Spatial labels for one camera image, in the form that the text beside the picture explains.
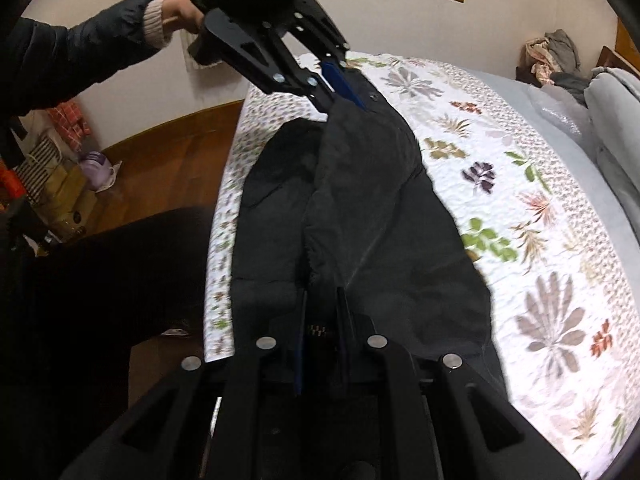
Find clear plastic bag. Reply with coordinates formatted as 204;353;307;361
529;84;597;147

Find person's legs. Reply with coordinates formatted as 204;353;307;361
0;204;223;480

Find folded grey duvet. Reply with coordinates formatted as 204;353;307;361
584;66;640;211

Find grey garment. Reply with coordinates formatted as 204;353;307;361
544;29;582;75

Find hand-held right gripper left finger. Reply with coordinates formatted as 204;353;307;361
59;291;310;480

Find white floral quilt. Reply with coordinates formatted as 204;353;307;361
202;51;635;480

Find wooden headboard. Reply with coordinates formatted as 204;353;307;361
596;19;640;83

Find beige patterned cloth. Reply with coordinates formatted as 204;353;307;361
524;39;557;87

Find black pants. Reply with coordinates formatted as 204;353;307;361
229;66;508;411

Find striped paper bag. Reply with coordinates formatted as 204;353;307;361
17;136;65;204

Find red plaid bag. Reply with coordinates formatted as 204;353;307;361
47;101;94;154

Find cardboard box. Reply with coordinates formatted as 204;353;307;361
49;164;103;242

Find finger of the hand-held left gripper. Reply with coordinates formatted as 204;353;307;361
204;6;369;112
286;0;351;62

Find person's left forearm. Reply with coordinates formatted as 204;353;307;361
0;0;172;122

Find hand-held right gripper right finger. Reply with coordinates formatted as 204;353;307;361
334;287;583;480

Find person's left hand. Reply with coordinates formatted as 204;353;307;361
161;0;207;32

